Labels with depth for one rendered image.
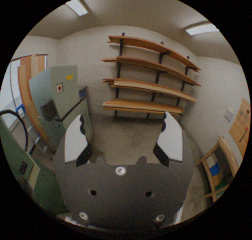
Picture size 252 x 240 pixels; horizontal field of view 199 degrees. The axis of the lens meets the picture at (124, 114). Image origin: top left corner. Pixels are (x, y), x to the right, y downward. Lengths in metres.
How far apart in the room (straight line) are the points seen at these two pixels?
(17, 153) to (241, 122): 3.16
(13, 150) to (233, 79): 3.40
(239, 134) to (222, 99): 1.01
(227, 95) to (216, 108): 0.54
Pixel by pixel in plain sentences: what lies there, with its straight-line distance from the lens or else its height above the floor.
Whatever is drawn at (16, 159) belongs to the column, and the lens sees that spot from 0.80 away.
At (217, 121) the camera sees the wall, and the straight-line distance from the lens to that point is 2.49.
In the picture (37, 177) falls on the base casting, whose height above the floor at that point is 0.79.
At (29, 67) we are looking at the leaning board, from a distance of 2.28.
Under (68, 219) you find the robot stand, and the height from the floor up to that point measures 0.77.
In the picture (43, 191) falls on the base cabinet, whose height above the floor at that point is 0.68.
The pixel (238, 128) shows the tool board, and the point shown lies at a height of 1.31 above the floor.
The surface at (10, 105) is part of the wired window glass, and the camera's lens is 2.25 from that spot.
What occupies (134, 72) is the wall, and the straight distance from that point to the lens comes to 1.90.
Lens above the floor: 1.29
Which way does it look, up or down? 33 degrees down
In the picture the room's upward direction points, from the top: 7 degrees clockwise
